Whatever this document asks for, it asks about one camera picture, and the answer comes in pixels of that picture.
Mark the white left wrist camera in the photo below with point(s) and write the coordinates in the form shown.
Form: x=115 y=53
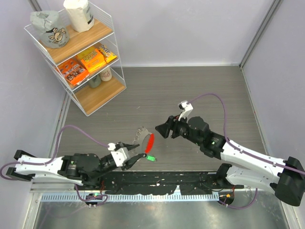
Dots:
x=114 y=149

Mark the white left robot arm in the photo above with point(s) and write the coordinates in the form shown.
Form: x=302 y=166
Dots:
x=85 y=170

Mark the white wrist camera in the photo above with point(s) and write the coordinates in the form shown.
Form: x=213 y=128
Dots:
x=114 y=149
x=186 y=108

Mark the green tagged key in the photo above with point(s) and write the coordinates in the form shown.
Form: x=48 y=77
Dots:
x=151 y=158

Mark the red handled crescent blade keychain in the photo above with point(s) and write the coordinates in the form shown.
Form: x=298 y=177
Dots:
x=145 y=139

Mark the white paper bag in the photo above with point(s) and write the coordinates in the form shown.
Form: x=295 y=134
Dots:
x=80 y=14

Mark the orange yellow snack box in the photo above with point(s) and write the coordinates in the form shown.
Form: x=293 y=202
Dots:
x=91 y=59

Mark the beige cup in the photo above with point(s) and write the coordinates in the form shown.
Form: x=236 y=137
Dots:
x=105 y=75

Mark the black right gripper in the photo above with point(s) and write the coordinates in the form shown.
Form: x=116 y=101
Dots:
x=172 y=123

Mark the grey paper bag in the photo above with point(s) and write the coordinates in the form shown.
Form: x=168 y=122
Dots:
x=50 y=28

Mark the green bottle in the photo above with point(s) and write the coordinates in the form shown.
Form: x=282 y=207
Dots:
x=94 y=82

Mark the white slotted cable duct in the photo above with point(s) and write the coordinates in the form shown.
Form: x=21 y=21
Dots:
x=176 y=196

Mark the yellow candy bag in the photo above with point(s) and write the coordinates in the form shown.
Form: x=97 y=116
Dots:
x=108 y=55

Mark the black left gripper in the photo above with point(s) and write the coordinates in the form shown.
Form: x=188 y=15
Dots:
x=128 y=164

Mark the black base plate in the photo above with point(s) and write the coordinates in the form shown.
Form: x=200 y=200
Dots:
x=162 y=183

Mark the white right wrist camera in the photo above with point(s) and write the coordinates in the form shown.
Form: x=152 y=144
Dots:
x=186 y=108

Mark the white wire shelf unit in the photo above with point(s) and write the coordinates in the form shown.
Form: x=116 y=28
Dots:
x=103 y=84

